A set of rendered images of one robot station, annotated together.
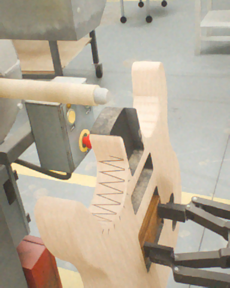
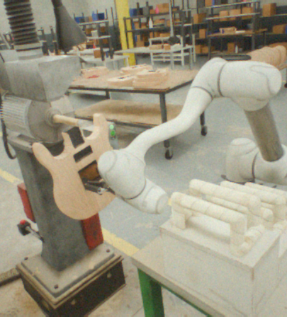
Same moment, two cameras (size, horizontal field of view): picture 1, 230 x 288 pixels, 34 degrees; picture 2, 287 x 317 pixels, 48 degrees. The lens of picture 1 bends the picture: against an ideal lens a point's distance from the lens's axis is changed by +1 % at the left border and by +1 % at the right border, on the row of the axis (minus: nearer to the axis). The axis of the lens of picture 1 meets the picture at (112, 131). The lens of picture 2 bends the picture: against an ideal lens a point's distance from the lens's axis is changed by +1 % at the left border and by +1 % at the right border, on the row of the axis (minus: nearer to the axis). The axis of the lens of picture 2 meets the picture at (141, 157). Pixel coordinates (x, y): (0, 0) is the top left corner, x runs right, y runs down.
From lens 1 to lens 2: 0.97 m
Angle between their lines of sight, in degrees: 21
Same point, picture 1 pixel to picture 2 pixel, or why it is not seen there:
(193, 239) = not seen: hidden behind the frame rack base
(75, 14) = (47, 96)
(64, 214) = (36, 146)
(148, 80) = (96, 120)
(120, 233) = (64, 164)
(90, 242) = (45, 158)
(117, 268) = (62, 175)
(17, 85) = (59, 117)
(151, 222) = (88, 171)
